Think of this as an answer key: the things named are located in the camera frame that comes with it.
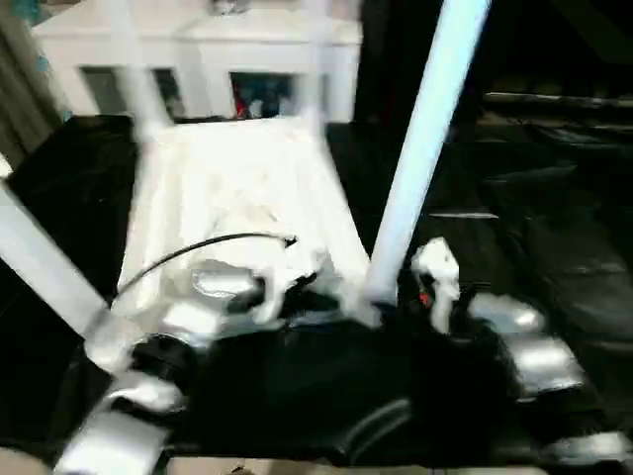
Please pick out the white plastic table top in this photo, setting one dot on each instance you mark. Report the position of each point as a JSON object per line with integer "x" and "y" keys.
{"x": 237, "y": 188}

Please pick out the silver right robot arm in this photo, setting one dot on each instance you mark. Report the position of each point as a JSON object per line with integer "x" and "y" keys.
{"x": 524, "y": 341}

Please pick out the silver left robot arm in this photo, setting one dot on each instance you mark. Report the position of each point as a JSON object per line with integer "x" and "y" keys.
{"x": 168, "y": 346}

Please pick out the black mat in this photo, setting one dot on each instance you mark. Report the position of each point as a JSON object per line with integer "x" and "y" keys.
{"x": 534, "y": 218}

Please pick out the white glass-door cabinet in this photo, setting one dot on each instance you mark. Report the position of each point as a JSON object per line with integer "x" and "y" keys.
{"x": 198, "y": 40}

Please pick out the grey curtain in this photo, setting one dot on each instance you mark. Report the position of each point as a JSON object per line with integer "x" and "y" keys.
{"x": 25, "y": 89}

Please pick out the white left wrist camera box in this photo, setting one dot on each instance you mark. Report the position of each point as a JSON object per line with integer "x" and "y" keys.
{"x": 287, "y": 267}

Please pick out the black metal rail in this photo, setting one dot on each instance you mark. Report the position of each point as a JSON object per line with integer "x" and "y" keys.
{"x": 559, "y": 101}

